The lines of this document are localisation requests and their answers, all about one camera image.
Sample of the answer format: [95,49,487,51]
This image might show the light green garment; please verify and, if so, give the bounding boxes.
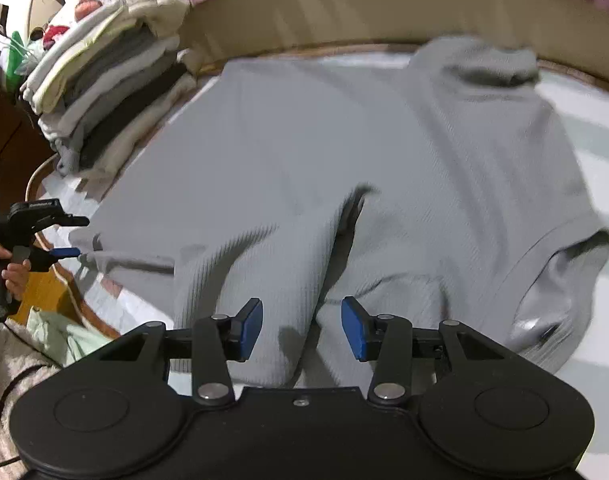
[27,307,112,367]

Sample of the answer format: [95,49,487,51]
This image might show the person's left hand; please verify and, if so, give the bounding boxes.
[0,240,31,302]

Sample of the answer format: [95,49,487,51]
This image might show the brown wooden dresser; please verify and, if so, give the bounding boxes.
[0,80,52,196]

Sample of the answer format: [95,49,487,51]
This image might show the stack of folded clothes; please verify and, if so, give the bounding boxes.
[19,0,198,186]

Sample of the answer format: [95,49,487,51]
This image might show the checkered rug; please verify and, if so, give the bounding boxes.
[27,50,609,480]

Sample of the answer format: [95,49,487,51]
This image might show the person's fluffy robe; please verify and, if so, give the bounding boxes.
[0,320,62,480]

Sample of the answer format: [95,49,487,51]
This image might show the green plastic bag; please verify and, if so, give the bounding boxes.
[0,30,45,91]

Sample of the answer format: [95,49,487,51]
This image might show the grey ribbed shirt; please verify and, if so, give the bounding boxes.
[69,35,609,391]

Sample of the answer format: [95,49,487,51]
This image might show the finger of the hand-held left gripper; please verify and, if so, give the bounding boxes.
[34,212,90,233]
[29,247,81,273]

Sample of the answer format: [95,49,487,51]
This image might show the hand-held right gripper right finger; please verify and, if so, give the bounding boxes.
[341,296,508,405]

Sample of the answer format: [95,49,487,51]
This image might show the beige bed frame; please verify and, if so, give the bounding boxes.
[177,0,609,81]

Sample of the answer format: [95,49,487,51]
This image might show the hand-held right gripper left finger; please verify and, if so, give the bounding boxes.
[92,297,264,407]

